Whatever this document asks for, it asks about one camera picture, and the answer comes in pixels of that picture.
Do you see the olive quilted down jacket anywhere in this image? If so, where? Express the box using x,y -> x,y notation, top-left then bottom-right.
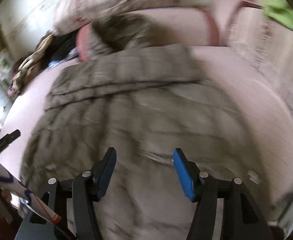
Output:
20,14 -> 270,239

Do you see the dark clothes pile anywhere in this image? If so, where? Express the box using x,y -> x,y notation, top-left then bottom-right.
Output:
40,30 -> 78,69

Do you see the black left-hand gripper device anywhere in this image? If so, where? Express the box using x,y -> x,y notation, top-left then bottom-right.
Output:
0,129 -> 21,153

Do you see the white rod with blue markings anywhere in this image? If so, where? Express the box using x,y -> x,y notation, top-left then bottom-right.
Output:
0,164 -> 61,224

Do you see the beige brown patterned blanket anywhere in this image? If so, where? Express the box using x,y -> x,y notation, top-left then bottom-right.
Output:
8,31 -> 55,98

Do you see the floral cushion at window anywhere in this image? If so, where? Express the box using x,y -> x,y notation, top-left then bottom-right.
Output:
0,48 -> 14,86

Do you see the striped floral pillow right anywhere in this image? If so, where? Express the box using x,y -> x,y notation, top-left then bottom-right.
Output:
228,7 -> 293,115

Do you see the pink bolster cushion with red ends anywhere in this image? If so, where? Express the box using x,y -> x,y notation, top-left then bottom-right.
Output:
76,8 -> 219,62

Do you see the lime green crumpled blanket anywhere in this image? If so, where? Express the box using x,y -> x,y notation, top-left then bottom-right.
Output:
263,0 -> 293,31

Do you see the pink red-trimmed corner cushion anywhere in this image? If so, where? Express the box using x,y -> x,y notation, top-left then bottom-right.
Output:
210,0 -> 261,46

